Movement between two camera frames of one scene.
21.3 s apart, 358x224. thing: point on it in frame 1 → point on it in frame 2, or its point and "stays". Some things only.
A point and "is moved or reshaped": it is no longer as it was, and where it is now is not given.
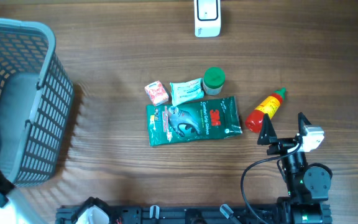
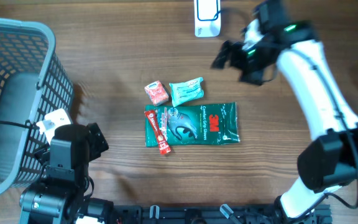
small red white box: [156, 93] stays
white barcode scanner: [207, 18] stays
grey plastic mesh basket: [26, 98] stays
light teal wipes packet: [185, 91] stays
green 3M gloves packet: [202, 119] is moved or reshaped
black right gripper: [267, 137] → [235, 48]
